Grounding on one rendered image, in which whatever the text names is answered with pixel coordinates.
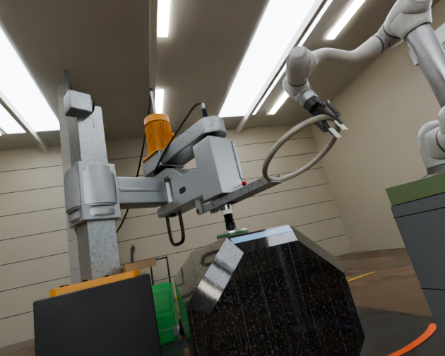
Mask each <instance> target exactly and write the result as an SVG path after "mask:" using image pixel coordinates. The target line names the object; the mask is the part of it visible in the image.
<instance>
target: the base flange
mask: <svg viewBox="0 0 445 356"><path fill-rule="evenodd" d="M138 276H140V271H139V270H135V271H129V272H125V273H120V274H116V275H111V276H109V275H105V277H104V278H98V279H95V280H89V281H88V280H83V282H82V283H77V284H73V285H62V286H60V287H58V288H55V289H52V290H50V291H49V296H50V297H54V296H57V295H63V294H66V293H70V292H75V291H79V290H84V289H88V288H91V287H96V286H100V285H105V284H108V283H114V282H117V281H120V280H126V279H129V278H135V277H138Z"/></svg>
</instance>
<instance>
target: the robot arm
mask: <svg viewBox="0 0 445 356"><path fill-rule="evenodd" d="M431 5H432V0H397V2H396V3H395V4H394V6H393V8H392V9H391V11H390V12H389V14H388V15H387V18H386V20H385V22H384V24H383V25H382V26H381V28H380V29H379V31H378V33H376V34H375V35H373V36H372V37H370V38H369V39H368V40H367V41H366V42H365V43H363V44H362V45H361V46H359V47H358V48H357V49H355V50H353V51H345V50H341V49H333V48H322V49H318V50H315V51H313V52H311V51H309V50H308V49H307V48H306V47H303V46H297V47H294V48H293V49H291V50H290V53H289V54H288V56H287V61H286V77H284V79H283V88H284V90H285V92H286V93H287V94H288V95H289V96H290V97H291V98H292V99H293V100H294V101H296V102H298V104H299V105H301V106H302V107H303V108H304V109H306V110H307V111H308V112H309V113H311V114H312V116H313V117H315V116H317V115H320V114H326V115H328V116H329V117H331V118H333V120H334V122H335V123H336V124H337V125H338V126H339V127H340V128H341V129H342V130H344V131H348V128H347V127H346V126H344V125H343V121H342V120H341V119H340V118H339V116H340V115H341V113H340V112H339V111H338V110H337V109H336V108H335V107H334V106H333V105H332V104H331V101H330V100H325V102H322V101H320V99H319V98H318V95H317V94H316V93H315V92H314V91H313V90H312V89H311V88H310V84H309V79H308V77H310V75H311V74H312V72H313V71H314V70H316V67H317V64H318V63H319V62H321V61H323V60H329V61H335V62H339V63H343V64H354V63H357V62H359V61H362V60H365V59H368V58H370V57H374V56H376V55H379V54H381V53H384V52H387V51H388V50H390V49H392V48H394V47H395V46H396V45H399V44H400V43H401V42H402V41H403V40H404V41H406V42H407V43H408V46H409V48H410V50H411V51H412V53H413V55H414V57H415V59H416V61H417V63H418V64H419V66H420V68H421V70H422V72H423V74H424V76H425V78H426V79H427V82H428V83H429V86H430V88H431V89H432V92H433V93H434V95H435V97H436V99H437V101H438V103H439V105H440V106H441V109H440V110H439V113H438V120H434V121H431V122H428V123H426V124H425V125H423V126H422V128H421V129H420V130H419V133H418V137H417V142H418V146H419V149H420V154H421V156H422V160H423V163H424V164H425V167H426V169H427V176H424V177H423V179H424V178H427V177H432V176H434V175H438V174H443V173H445V50H444V48H443V47H442V45H441V43H440V41H439V39H438V37H437V36H436V34H435V32H434V31H433V29H432V26H431V24H432V9H431ZM326 106H327V107H328V108H329V109H330V110H331V111H332V112H333V113H331V112H329V111H328V110H327V109H326ZM314 124H315V125H316V126H317V127H319V128H320V129H321V130H322V131H323V132H324V133H325V132H329V133H330V134H331V135H334V136H335V137H336V138H342V136H341V135H340V134H339V133H338V132H337V131H336V130H335V129H334V128H331V127H330V126H329V125H328V123H327V121H326V120H324V121H321V123H320V122H319V121H318V122H317V123H314ZM322 124H323V125H322Z"/></svg>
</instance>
